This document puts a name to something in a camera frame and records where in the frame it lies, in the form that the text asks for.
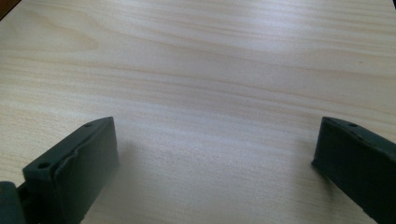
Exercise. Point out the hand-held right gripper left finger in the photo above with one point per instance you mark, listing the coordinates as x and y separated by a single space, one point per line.
77 168

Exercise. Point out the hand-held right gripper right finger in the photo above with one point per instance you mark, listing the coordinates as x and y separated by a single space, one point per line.
358 161

